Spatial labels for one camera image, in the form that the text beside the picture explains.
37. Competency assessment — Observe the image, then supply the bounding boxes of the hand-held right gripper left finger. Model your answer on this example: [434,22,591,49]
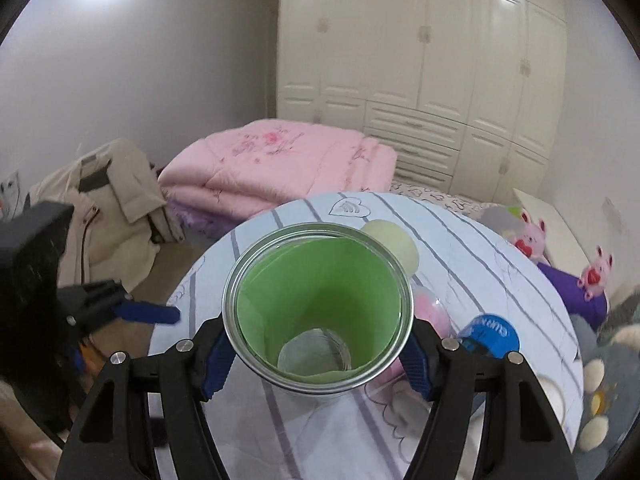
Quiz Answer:
[54,316,238,480]

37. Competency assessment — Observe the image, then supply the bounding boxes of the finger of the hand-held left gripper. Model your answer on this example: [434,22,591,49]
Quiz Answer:
[111,301,182,326]

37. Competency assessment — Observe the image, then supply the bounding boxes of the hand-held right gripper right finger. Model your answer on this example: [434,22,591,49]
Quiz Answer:
[398,318,580,480]

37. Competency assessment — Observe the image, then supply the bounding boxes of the green glass cup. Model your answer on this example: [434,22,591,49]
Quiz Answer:
[222,225,416,398]

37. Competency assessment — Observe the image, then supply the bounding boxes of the pink cup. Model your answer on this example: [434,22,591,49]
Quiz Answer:
[386,283,453,379]

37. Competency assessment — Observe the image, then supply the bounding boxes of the pale yellow cup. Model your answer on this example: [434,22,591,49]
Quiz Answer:
[359,220,420,276]

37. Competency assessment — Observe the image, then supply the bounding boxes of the round table with striped cloth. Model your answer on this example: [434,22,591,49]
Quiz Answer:
[148,191,586,480]

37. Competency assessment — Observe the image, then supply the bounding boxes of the beige jacket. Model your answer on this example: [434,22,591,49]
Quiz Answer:
[28,138,187,295]

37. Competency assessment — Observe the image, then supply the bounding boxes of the purple folded blanket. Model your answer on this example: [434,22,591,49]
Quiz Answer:
[166,197,251,239]

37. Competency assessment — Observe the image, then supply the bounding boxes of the patterned bed sheet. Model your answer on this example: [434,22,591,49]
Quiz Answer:
[390,178,506,219]

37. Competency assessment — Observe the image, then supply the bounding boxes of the pink plush toy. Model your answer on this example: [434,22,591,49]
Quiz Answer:
[577,246,616,303]
[512,208,551,265]

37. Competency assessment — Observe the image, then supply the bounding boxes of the purple pillow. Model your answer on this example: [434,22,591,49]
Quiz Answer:
[538,262,612,331]

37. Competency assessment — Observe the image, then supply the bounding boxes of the grey plush toy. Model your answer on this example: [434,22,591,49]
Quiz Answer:
[570,292,640,461]

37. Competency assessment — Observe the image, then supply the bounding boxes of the pink pig plush toys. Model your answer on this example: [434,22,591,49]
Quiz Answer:
[512,188,594,281]

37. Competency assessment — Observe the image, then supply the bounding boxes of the pink folded quilt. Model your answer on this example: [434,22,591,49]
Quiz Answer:
[157,119,399,223]

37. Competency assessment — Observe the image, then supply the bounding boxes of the white wardrobe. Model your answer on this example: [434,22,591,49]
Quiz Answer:
[276,0,568,204]

